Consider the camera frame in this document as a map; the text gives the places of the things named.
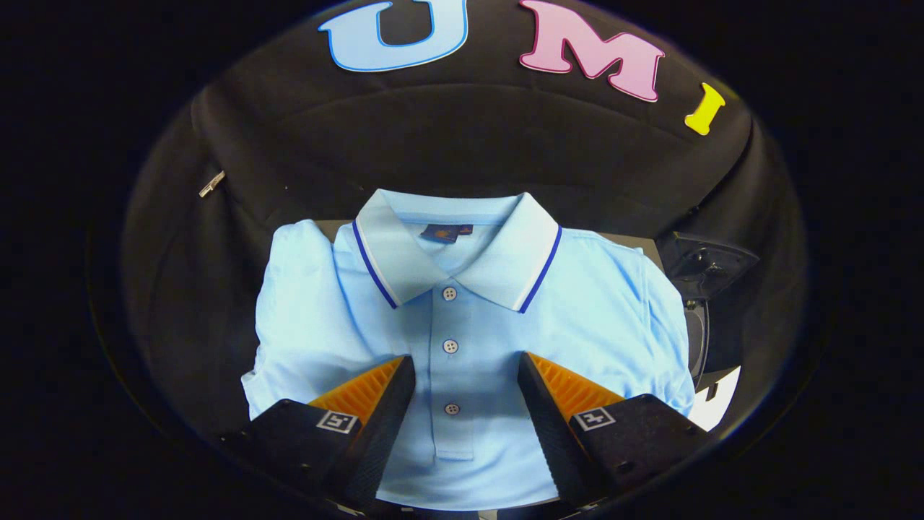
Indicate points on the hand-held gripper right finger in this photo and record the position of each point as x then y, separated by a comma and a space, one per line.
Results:
552, 433

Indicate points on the light blue polo shirt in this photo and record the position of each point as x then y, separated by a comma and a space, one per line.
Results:
592, 318

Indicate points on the dark washing machine lid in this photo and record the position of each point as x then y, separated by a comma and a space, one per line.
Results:
704, 263

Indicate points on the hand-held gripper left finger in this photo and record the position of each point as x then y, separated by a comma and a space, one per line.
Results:
382, 433

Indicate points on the grey washing machine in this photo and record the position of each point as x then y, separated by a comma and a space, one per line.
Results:
699, 339

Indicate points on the silver clip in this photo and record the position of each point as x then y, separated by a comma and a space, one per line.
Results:
211, 184

